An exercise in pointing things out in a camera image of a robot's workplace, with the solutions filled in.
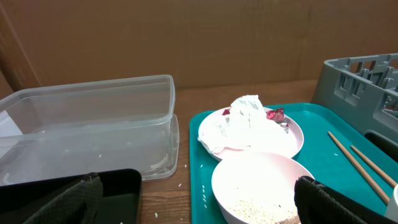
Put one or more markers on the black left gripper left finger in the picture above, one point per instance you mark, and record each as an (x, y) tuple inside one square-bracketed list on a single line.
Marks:
[(76, 202)]

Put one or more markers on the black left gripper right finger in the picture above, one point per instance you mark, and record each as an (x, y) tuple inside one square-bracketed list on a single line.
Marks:
[(318, 204)]

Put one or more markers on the pink bowl with rice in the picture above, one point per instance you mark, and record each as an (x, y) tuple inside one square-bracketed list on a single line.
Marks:
[(257, 187)]

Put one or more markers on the pink round plate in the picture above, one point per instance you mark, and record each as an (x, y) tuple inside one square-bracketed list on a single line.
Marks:
[(292, 137)]

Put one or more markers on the red foil wrapper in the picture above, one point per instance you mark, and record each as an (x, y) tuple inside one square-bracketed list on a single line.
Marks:
[(276, 115)]

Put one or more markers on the white napkin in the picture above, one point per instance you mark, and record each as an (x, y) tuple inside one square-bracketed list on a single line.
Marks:
[(244, 126)]

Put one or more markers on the black waste tray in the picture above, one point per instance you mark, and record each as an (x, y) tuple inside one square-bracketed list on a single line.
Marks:
[(120, 202)]

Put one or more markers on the clear plastic waste bin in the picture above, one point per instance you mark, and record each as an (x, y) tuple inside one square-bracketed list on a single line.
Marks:
[(65, 130)]

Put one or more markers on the grey dishwasher rack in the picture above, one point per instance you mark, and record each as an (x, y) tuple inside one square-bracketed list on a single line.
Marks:
[(363, 92)]

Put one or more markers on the teal serving tray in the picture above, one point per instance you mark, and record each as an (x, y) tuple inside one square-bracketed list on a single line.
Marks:
[(319, 155)]

